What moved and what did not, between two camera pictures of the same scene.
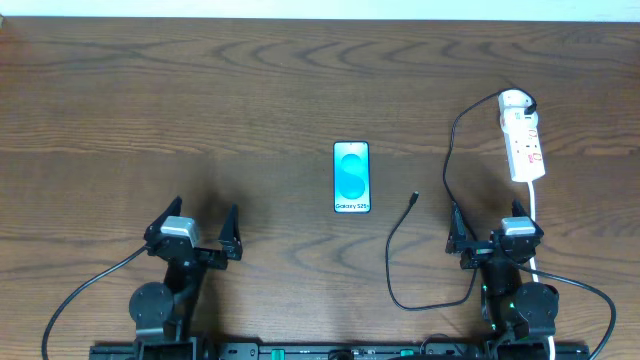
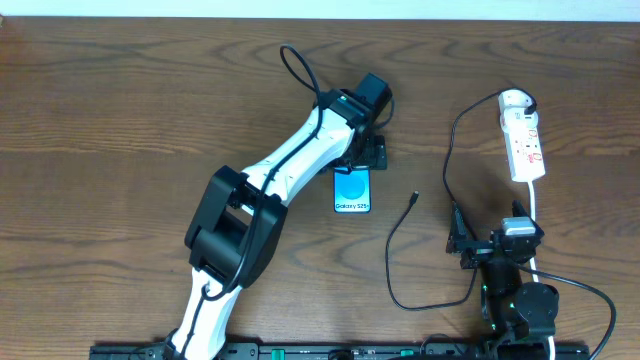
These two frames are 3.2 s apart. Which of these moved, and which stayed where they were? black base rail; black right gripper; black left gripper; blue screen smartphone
Moved: black left gripper
Stayed: blue screen smartphone; black base rail; black right gripper
